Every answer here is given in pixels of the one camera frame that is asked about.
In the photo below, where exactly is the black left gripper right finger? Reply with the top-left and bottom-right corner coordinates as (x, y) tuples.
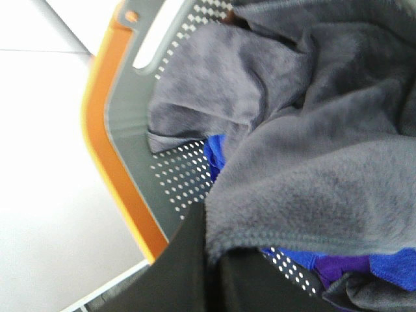
(219, 250), (325, 311)

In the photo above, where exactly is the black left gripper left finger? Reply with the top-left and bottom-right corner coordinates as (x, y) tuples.
(86, 203), (208, 311)

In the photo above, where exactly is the dark grey towel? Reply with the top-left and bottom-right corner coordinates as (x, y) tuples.
(148, 1), (415, 311)

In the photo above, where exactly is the blue towel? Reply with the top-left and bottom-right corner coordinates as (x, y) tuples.
(203, 133), (416, 292)

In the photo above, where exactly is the brown towel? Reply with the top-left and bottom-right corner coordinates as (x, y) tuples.
(222, 10), (251, 30)

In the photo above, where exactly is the purple cloth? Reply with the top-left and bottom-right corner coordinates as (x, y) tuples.
(314, 255), (370, 289)

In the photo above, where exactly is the grey perforated plastic basket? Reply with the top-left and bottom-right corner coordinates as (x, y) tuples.
(81, 0), (318, 297)

